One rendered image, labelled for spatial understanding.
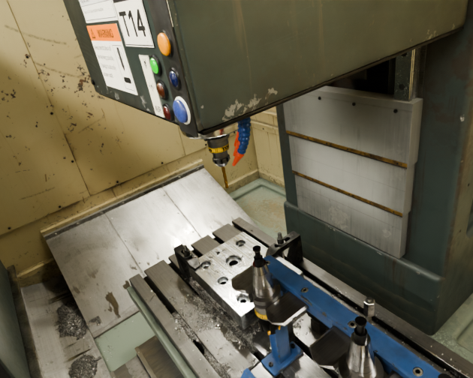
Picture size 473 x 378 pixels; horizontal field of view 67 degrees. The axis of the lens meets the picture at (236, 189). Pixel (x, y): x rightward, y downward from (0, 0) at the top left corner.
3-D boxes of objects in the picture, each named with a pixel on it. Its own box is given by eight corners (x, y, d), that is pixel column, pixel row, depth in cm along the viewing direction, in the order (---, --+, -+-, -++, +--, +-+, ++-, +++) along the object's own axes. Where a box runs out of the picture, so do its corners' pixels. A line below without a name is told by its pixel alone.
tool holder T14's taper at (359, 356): (381, 365, 52) (384, 334, 49) (367, 388, 50) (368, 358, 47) (353, 349, 55) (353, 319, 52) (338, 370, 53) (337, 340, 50)
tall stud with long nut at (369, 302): (369, 340, 92) (370, 304, 85) (360, 333, 94) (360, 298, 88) (376, 334, 93) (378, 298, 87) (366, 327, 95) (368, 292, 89)
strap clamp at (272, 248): (274, 280, 115) (268, 244, 108) (267, 275, 118) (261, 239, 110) (303, 260, 121) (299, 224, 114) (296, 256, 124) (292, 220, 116)
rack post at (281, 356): (275, 378, 87) (258, 290, 73) (260, 363, 91) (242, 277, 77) (303, 352, 92) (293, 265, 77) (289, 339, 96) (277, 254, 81)
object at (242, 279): (242, 297, 70) (241, 294, 70) (227, 283, 74) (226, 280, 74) (269, 278, 74) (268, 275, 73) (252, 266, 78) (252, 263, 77)
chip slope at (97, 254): (108, 369, 130) (81, 320, 117) (65, 277, 180) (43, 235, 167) (287, 249, 170) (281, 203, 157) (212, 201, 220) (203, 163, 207)
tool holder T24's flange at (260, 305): (287, 300, 69) (286, 291, 68) (261, 316, 67) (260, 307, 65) (269, 282, 74) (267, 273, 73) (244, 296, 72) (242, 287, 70)
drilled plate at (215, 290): (243, 329, 96) (240, 316, 94) (190, 275, 118) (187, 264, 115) (304, 283, 107) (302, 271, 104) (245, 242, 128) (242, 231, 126)
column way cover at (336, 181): (399, 263, 113) (412, 104, 88) (293, 209, 148) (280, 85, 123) (408, 255, 115) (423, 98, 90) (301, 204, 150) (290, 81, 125)
